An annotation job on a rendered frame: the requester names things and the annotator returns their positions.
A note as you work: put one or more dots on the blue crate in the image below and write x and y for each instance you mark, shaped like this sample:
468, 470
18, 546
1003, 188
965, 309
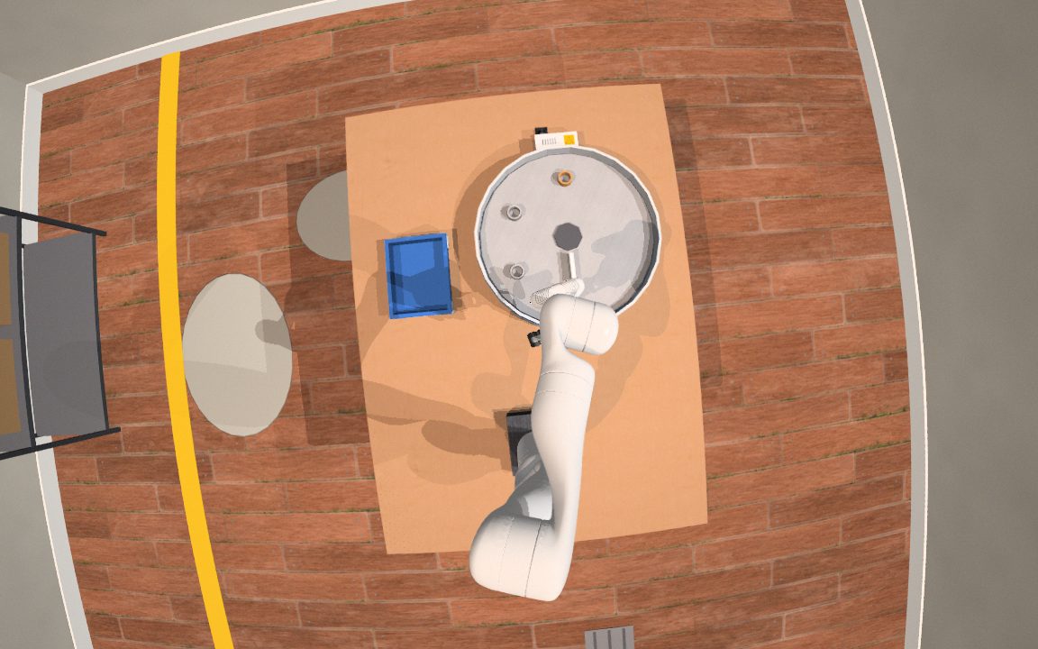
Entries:
418, 278

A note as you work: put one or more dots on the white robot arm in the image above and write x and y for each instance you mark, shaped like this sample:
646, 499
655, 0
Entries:
522, 555

